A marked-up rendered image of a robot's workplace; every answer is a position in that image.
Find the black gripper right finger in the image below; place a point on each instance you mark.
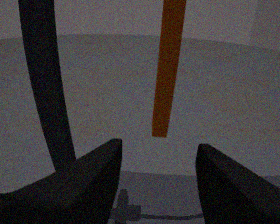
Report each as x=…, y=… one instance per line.
x=232, y=194

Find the orange handle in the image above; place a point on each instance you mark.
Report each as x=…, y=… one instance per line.
x=173, y=14

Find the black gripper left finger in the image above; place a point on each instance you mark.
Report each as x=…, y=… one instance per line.
x=80, y=193

